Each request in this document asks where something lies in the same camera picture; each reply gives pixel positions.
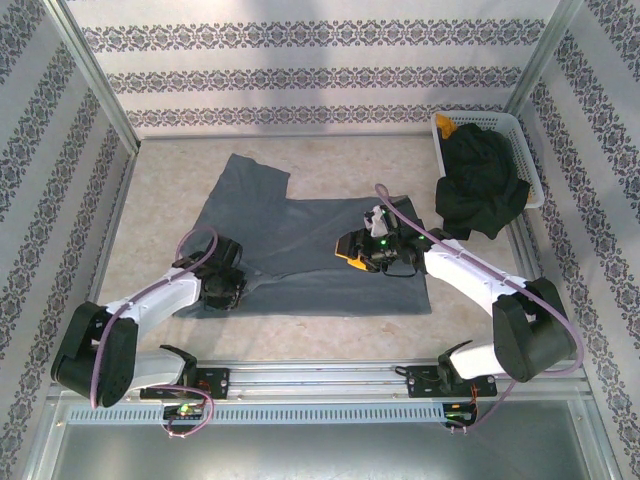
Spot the grey-blue t-shirt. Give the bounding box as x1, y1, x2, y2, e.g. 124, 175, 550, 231
177, 152, 434, 319

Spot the white tape strip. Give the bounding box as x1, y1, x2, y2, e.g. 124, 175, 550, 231
363, 204, 389, 238

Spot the black t-shirt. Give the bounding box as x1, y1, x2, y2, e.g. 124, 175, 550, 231
433, 122, 533, 242

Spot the controller board with green light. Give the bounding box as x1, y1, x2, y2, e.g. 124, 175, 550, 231
163, 404, 207, 422

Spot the orange t-shirt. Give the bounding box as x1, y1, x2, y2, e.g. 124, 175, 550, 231
433, 113, 459, 141

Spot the white plastic perforated basket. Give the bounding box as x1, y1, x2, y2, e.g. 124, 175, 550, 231
430, 111, 546, 210

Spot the thin black cable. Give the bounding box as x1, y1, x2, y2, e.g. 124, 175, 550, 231
378, 263, 420, 280

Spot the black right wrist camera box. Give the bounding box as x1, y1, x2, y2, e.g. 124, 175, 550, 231
367, 203, 404, 241

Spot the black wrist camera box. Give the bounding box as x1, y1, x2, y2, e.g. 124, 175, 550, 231
367, 203, 404, 241
210, 238, 245, 272

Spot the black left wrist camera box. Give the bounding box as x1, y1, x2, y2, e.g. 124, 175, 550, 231
210, 238, 245, 272

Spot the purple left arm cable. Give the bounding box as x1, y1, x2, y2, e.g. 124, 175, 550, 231
89, 225, 220, 442

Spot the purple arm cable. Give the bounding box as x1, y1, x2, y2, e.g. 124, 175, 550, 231
89, 225, 220, 442
374, 183, 585, 435

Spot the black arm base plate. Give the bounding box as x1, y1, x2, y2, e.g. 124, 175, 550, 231
139, 366, 232, 401
405, 364, 499, 400

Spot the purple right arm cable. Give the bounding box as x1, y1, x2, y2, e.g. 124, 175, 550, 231
374, 183, 585, 435

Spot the aluminium mounting rail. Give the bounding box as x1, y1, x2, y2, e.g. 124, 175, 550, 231
48, 357, 587, 402

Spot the aluminium table edge rail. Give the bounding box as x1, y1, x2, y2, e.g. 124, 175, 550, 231
133, 130, 437, 144

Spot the slotted metal cable duct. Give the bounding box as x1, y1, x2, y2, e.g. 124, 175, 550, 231
66, 402, 477, 427

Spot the controller board with orange wires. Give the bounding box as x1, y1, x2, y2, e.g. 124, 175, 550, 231
442, 401, 480, 427

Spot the aluminium frame post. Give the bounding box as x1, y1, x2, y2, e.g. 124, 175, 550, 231
41, 0, 142, 157
501, 0, 586, 119

